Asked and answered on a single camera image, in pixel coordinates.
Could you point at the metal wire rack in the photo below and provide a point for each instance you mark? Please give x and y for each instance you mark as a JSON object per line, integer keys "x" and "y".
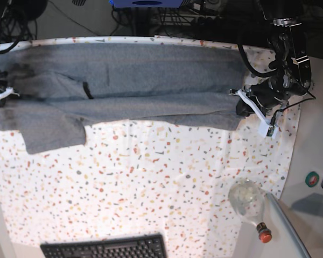
{"x": 190, "y": 13}

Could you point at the blue box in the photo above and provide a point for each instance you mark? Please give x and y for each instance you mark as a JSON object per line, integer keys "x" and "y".
{"x": 148, "y": 3}

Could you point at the black keyboard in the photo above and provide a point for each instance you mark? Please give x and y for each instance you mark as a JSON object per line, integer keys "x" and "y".
{"x": 140, "y": 246}

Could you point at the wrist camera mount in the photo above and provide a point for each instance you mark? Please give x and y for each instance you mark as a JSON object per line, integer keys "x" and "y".
{"x": 4, "y": 93}
{"x": 267, "y": 128}

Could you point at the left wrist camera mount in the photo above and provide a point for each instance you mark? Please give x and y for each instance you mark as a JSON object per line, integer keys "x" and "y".
{"x": 267, "y": 128}

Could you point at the terrazzo pattern tablecloth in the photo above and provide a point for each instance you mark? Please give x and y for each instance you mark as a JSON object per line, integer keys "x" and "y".
{"x": 136, "y": 177}

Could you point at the clear glass bottle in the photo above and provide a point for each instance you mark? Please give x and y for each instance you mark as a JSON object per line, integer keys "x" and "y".
{"x": 248, "y": 202}

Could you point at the green tape roll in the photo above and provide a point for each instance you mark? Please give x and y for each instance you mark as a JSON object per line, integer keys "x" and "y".
{"x": 312, "y": 179}

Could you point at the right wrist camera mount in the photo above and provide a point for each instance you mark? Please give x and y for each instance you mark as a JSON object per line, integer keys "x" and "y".
{"x": 4, "y": 93}

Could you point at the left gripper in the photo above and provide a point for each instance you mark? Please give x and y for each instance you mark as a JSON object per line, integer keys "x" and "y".
{"x": 266, "y": 95}

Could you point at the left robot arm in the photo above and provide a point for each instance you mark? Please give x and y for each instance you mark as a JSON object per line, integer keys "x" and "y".
{"x": 290, "y": 72}

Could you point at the grey t-shirt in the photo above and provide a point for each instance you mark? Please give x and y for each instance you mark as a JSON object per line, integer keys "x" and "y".
{"x": 64, "y": 88}

